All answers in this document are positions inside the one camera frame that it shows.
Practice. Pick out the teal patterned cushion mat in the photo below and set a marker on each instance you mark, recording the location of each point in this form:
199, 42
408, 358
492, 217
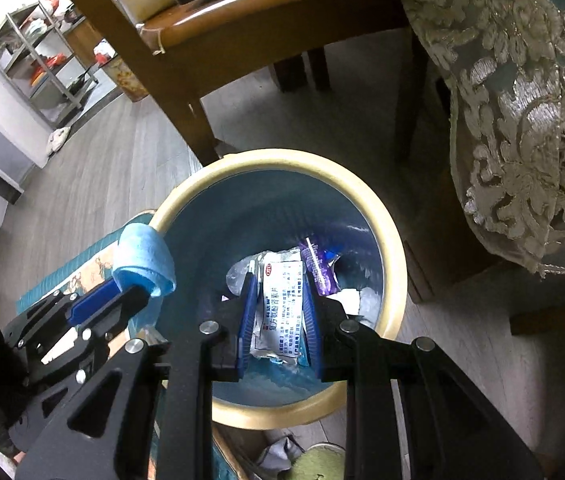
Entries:
85, 271

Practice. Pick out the brown wooden chair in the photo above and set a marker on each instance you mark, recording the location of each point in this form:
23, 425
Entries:
190, 51

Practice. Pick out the purple wrapper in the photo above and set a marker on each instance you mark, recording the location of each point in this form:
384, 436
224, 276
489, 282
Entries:
320, 263

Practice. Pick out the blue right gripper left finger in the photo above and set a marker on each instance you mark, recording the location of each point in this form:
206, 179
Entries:
249, 301

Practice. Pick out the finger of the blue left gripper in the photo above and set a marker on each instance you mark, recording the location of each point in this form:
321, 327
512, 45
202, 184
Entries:
85, 306

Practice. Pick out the green white medicine box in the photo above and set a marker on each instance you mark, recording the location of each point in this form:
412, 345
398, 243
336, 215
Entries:
278, 332

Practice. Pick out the teal lace-trimmed tablecloth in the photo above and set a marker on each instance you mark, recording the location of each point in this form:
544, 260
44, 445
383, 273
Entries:
504, 62

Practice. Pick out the grey metal shelf rack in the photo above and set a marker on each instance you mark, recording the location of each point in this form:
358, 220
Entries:
38, 62

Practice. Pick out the white tissue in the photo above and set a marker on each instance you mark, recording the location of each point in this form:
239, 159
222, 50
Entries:
362, 305

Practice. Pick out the white slippers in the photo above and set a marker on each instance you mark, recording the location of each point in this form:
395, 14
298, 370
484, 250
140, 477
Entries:
56, 140

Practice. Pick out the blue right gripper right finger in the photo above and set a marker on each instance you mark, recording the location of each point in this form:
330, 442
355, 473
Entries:
311, 323

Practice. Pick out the blue bin with cream rim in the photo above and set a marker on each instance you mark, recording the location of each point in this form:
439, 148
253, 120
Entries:
286, 214

